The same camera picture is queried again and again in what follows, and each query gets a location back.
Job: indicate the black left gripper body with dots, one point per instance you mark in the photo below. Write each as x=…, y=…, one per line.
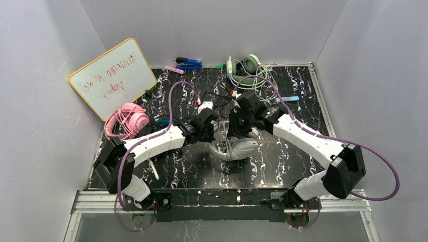
x=210, y=125

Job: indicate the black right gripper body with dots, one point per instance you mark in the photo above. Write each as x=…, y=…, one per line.
x=234, y=125

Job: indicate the white headphones with cable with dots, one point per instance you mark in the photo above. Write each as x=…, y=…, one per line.
x=234, y=148

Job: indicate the black blue headphones with cable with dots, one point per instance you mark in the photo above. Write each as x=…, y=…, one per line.
x=159, y=122

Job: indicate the pink headphones with cable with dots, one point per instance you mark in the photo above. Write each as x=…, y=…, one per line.
x=131, y=117

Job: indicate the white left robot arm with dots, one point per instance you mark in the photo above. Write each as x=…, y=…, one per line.
x=117, y=160

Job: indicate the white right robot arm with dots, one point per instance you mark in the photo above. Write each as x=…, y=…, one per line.
x=343, y=163

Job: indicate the light blue marker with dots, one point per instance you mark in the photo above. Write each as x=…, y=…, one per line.
x=287, y=99

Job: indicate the white green marker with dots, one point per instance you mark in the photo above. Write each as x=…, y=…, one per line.
x=154, y=170

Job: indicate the pink marker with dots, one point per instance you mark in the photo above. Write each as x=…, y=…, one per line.
x=175, y=70

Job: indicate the blue black marker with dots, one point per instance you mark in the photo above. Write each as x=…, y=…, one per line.
x=188, y=64

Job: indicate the yellow framed whiteboard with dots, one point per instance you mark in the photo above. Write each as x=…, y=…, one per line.
x=120, y=75

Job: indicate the green headphones with cable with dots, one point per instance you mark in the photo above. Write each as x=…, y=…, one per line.
x=250, y=74

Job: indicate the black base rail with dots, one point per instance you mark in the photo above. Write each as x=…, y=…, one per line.
x=218, y=204

